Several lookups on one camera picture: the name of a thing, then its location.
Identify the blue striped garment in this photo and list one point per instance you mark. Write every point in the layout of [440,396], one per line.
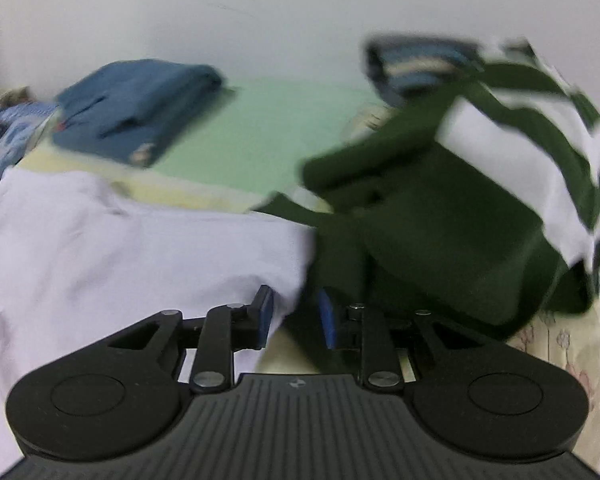
[415,67]

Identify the pastel printed bed sheet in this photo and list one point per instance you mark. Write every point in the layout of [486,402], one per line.
[280,130]

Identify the blue folded garment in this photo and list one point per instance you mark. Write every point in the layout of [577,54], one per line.
[135,105]

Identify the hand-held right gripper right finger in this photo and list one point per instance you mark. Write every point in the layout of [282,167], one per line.
[326,317]

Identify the blue patterned cloth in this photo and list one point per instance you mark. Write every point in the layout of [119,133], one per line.
[10,135]

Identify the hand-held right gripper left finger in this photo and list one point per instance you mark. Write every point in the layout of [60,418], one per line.
[266,315]

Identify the green white striped shirt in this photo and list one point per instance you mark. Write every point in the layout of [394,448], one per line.
[430,220]

